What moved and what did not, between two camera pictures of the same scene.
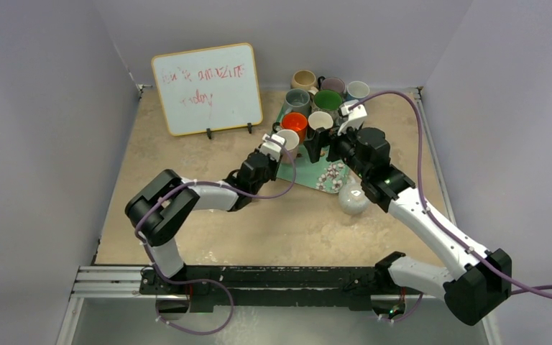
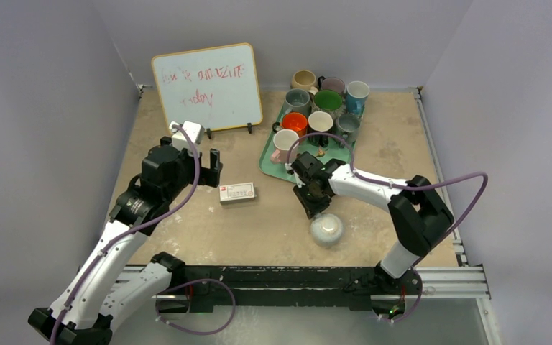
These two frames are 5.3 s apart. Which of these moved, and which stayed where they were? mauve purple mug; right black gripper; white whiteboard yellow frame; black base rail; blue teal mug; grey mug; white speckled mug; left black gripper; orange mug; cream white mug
Moved: cream white mug; white speckled mug; left black gripper; right black gripper
Stayed: white whiteboard yellow frame; orange mug; blue teal mug; mauve purple mug; grey mug; black base rail
